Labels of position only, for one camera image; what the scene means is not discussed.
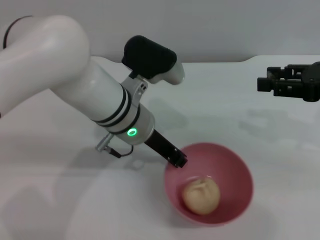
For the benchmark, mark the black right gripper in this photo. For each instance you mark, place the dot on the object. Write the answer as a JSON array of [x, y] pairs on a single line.
[[312, 82]]

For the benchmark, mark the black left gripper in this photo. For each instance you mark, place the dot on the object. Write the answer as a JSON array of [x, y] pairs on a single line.
[[160, 146]]

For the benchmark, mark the beige egg yolk pastry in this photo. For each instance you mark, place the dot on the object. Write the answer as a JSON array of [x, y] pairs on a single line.
[[201, 196]]

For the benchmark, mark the pink plastic bowl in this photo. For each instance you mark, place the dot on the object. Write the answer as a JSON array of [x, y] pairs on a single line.
[[232, 180]]

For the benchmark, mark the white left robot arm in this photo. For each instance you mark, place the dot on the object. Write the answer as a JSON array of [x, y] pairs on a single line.
[[75, 75]]

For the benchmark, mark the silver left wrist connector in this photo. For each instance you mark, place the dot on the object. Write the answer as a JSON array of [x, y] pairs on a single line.
[[103, 143]]

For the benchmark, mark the silver left camera bracket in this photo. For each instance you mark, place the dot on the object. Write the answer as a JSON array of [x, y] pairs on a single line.
[[136, 88]]

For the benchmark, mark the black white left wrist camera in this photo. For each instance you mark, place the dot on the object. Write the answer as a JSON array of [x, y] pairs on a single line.
[[150, 57]]

